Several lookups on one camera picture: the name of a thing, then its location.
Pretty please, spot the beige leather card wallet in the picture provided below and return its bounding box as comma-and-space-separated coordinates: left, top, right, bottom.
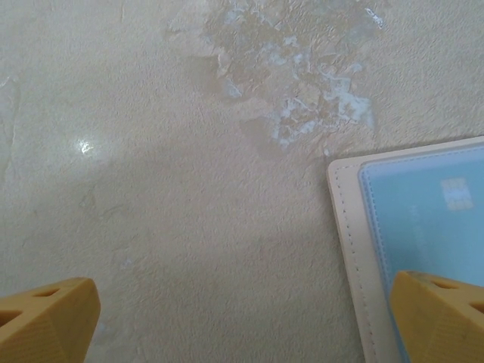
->
327, 135, 484, 363

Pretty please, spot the teal blue printed card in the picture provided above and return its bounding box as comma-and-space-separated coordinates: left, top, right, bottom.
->
367, 146, 484, 296

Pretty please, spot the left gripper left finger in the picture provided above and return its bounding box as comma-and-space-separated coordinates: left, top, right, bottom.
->
0, 277, 102, 363

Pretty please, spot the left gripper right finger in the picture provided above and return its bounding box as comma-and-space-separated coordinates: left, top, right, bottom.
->
389, 270, 484, 363

